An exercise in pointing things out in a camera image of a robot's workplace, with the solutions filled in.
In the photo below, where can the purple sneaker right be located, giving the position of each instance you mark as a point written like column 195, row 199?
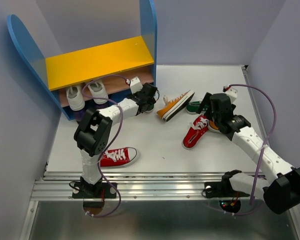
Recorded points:
column 101, row 106

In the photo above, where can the white sneaker right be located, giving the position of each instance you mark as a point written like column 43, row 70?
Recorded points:
column 98, row 92

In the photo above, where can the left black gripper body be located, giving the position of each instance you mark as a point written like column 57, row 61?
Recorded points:
column 152, row 101

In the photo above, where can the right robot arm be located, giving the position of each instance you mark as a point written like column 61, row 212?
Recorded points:
column 280, row 189

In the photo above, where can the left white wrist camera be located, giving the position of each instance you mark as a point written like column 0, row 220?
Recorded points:
column 135, row 85

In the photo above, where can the orange sneaker under gripper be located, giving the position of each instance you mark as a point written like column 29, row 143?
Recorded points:
column 212, row 127

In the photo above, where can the blue yellow shoe shelf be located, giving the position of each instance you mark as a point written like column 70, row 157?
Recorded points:
column 131, row 57

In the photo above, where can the red sneaker front left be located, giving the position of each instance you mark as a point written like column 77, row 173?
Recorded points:
column 119, row 157

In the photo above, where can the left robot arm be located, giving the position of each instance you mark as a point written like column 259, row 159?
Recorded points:
column 92, row 139

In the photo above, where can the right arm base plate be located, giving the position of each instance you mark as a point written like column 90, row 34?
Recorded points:
column 217, row 189

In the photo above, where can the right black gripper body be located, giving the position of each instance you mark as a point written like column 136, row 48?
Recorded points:
column 209, row 114

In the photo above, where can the white sneaker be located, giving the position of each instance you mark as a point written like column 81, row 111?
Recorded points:
column 75, row 97
column 98, row 92

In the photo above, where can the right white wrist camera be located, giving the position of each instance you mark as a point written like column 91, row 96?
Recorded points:
column 231, row 92

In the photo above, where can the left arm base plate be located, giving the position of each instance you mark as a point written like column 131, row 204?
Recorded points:
column 102, row 190

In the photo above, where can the red sneaker centre right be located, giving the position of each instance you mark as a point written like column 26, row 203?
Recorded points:
column 196, row 130

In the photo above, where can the orange sneaker on side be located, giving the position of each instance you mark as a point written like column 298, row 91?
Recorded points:
column 174, row 106

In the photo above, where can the aluminium rail frame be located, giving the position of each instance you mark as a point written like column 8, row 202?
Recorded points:
column 161, row 193

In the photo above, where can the red sneaker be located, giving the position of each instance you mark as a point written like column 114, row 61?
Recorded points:
column 119, row 157
column 196, row 130

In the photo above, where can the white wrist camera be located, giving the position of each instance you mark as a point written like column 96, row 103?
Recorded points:
column 135, row 85
column 231, row 92

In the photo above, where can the purple sneaker left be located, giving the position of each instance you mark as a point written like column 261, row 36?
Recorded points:
column 78, row 115

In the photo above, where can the purple sneaker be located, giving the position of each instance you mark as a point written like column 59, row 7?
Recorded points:
column 101, row 106
column 78, row 115

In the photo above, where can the white sneaker left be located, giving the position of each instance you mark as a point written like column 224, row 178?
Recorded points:
column 75, row 97

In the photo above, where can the green sneaker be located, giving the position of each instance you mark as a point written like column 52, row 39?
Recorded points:
column 192, row 107
column 150, row 108

